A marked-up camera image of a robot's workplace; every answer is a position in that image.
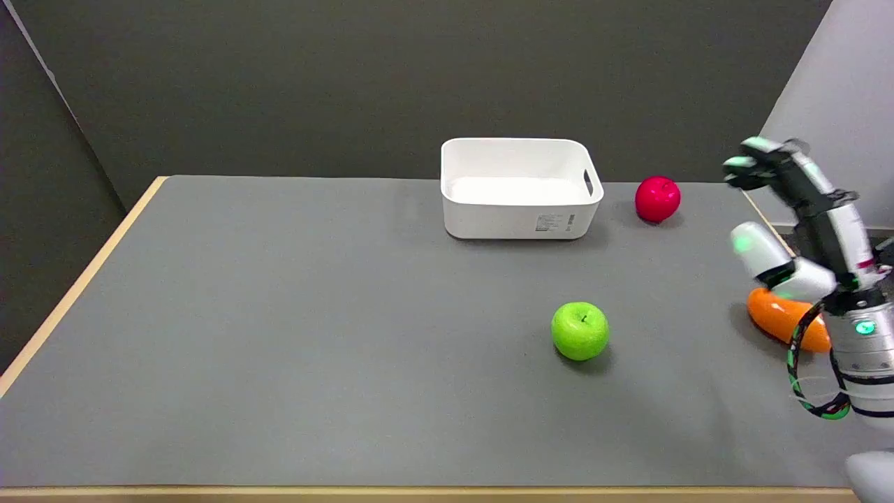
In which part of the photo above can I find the black green looped cable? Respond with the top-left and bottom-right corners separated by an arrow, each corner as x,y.
786,302 -> 853,421

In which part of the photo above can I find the green apple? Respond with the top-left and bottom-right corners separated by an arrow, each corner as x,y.
550,301 -> 610,362

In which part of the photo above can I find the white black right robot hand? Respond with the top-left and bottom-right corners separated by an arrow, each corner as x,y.
721,137 -> 894,303

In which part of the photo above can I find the orange carrot toy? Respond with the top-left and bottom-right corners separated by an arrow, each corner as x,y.
747,287 -> 833,353

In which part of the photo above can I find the red apple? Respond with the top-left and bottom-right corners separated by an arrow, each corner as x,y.
634,175 -> 682,224

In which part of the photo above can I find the white plastic storage bin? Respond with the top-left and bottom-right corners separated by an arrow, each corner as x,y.
440,137 -> 605,241

